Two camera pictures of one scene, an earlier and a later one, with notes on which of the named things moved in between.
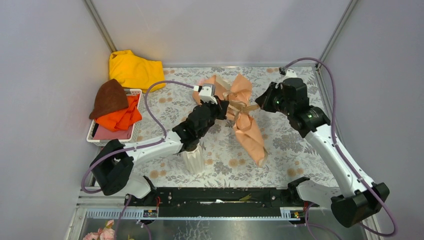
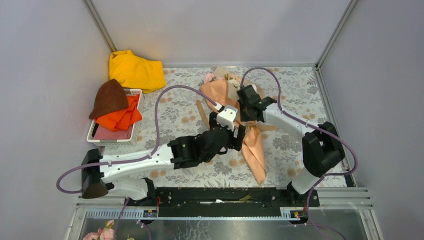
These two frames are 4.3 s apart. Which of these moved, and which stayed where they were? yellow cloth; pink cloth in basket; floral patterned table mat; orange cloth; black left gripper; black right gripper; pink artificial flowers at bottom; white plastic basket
Moved: black left gripper; black right gripper
Stayed: orange cloth; white plastic basket; pink artificial flowers at bottom; floral patterned table mat; yellow cloth; pink cloth in basket
